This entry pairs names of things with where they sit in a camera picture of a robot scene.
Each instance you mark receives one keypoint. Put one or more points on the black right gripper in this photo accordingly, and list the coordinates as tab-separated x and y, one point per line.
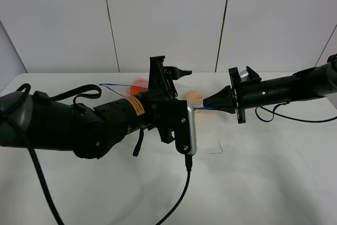
245	94

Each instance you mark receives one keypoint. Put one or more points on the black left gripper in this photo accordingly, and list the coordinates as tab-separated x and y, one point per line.
167	113

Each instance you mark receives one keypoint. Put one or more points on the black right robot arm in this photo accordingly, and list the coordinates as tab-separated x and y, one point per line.
310	84

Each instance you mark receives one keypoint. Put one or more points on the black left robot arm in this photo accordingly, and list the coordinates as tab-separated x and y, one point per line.
90	133

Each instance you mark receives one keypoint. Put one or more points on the yellow lemon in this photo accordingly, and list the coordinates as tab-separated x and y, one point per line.
196	98

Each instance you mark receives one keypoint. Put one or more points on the orange fruit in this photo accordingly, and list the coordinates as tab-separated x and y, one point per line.
139	85

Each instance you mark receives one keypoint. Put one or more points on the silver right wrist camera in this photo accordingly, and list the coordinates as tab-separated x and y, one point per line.
244	75

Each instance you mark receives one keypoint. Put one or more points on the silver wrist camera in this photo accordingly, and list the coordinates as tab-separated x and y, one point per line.
244	75
191	118

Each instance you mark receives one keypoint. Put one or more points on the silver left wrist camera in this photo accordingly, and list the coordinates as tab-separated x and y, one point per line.
191	118

